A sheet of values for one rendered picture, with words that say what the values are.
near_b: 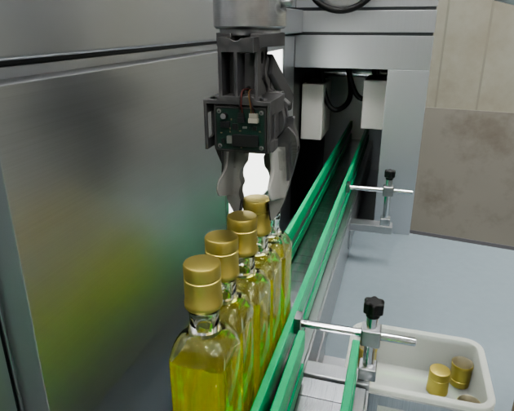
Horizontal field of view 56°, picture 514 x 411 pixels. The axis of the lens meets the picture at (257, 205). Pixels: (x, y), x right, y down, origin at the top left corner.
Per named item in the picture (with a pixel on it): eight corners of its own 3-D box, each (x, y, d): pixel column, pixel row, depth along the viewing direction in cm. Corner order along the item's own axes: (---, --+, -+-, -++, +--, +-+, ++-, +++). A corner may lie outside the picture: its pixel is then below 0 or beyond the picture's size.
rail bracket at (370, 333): (295, 355, 74) (298, 284, 69) (409, 376, 69) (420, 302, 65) (291, 367, 71) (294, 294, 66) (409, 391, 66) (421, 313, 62)
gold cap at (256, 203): (247, 223, 62) (247, 192, 60) (274, 227, 61) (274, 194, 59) (238, 235, 59) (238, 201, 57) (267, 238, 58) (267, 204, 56)
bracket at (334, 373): (306, 393, 76) (307, 356, 73) (367, 405, 73) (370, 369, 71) (301, 409, 72) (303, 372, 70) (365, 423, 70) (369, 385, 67)
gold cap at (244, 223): (232, 242, 57) (232, 208, 55) (261, 246, 56) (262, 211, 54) (222, 255, 54) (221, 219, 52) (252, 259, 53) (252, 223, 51)
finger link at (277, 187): (259, 235, 54) (246, 155, 51) (272, 215, 59) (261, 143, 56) (286, 234, 53) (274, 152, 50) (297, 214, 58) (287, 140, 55)
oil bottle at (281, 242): (255, 343, 77) (254, 220, 69) (290, 350, 75) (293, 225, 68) (245, 366, 72) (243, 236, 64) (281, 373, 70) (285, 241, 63)
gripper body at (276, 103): (202, 155, 50) (197, 33, 46) (229, 137, 58) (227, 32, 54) (272, 161, 48) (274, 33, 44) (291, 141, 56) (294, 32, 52)
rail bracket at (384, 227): (343, 240, 135) (348, 164, 127) (405, 248, 131) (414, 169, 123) (341, 248, 131) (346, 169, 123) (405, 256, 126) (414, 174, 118)
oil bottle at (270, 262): (244, 366, 72) (242, 236, 64) (280, 373, 70) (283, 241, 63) (231, 392, 67) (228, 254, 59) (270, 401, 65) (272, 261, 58)
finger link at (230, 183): (202, 224, 55) (210, 148, 52) (220, 206, 61) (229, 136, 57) (228, 231, 55) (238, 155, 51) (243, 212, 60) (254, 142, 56)
